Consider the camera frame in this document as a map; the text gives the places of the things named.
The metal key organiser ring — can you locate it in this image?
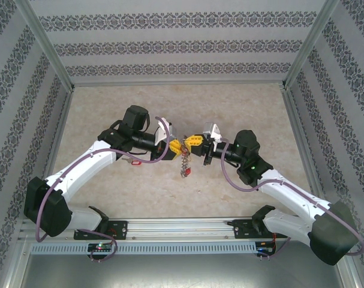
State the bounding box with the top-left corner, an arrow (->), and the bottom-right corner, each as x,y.
178,143 -> 192,179

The grey metal panel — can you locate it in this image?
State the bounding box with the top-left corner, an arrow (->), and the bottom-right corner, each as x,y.
19,253 -> 355,288

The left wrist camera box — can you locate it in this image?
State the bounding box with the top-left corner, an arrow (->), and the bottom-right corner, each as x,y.
154,118 -> 174,145

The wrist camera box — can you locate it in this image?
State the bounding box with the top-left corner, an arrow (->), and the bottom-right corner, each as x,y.
154,118 -> 174,145
201,122 -> 222,143

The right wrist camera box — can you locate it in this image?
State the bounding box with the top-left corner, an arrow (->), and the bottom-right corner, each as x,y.
201,122 -> 222,143

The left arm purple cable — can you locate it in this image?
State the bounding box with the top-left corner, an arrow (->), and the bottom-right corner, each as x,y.
34,116 -> 173,262

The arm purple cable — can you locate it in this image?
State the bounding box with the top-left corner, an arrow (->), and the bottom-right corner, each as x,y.
222,142 -> 364,260
34,116 -> 173,262

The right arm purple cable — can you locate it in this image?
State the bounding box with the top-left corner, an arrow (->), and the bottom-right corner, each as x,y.
222,142 -> 364,260

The aluminium side rail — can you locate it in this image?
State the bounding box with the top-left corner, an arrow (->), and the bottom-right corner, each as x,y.
282,86 -> 332,218
30,88 -> 76,221

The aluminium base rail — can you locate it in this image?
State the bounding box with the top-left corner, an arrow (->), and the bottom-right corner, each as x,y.
19,218 -> 347,241

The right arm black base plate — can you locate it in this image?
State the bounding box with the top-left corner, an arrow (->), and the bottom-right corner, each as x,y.
234,220 -> 290,240

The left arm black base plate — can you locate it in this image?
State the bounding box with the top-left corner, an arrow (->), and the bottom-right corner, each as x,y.
74,220 -> 129,241

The grey slotted cable duct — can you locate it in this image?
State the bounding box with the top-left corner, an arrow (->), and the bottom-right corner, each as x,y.
30,242 -> 258,255

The aluminium frame post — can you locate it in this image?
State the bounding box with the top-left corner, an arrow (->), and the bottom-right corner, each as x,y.
15,0 -> 74,91
282,0 -> 342,91

